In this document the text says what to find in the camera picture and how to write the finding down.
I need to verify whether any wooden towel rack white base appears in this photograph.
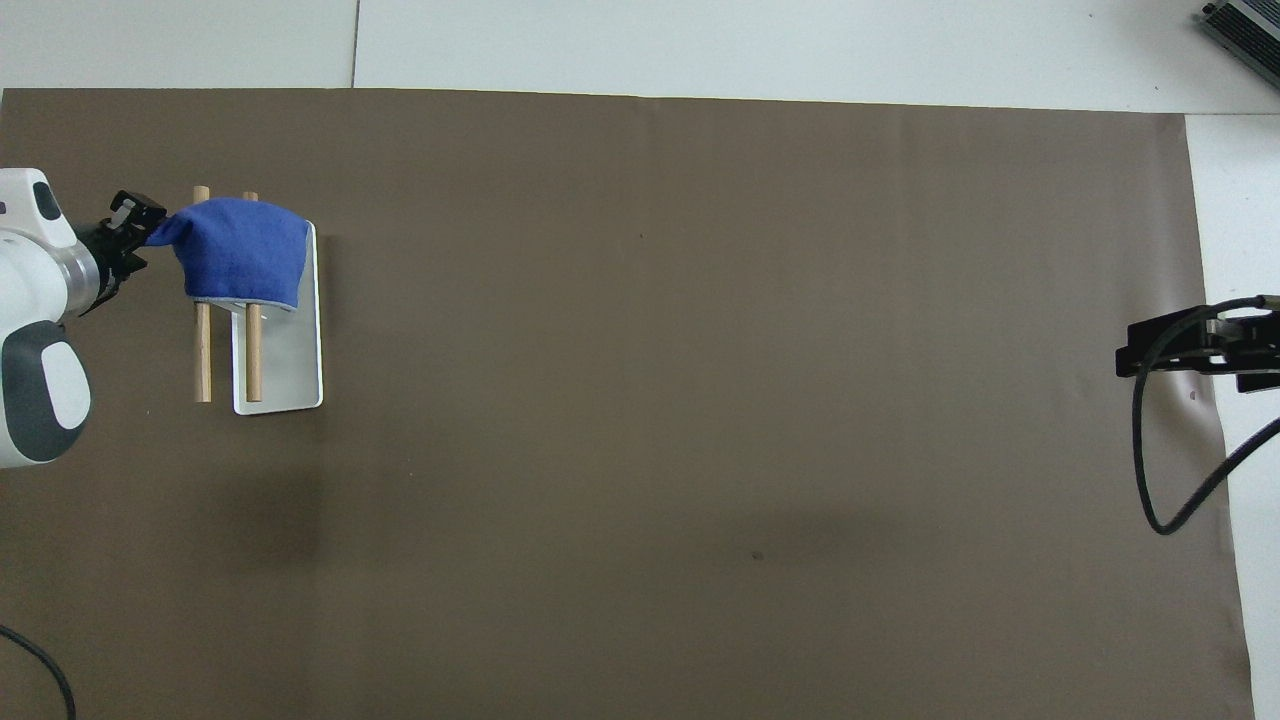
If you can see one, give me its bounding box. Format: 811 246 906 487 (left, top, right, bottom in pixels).
191 185 326 417

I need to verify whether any grey metal device box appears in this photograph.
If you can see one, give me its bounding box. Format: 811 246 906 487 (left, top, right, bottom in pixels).
1199 0 1280 92

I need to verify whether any blue towel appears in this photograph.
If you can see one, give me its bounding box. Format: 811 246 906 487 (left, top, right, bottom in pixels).
144 197 311 313

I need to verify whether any black cable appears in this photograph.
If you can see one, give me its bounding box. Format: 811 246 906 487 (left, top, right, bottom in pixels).
1131 294 1280 537
0 624 78 720

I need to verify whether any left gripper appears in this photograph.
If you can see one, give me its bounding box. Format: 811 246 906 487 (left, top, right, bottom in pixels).
76 189 168 318

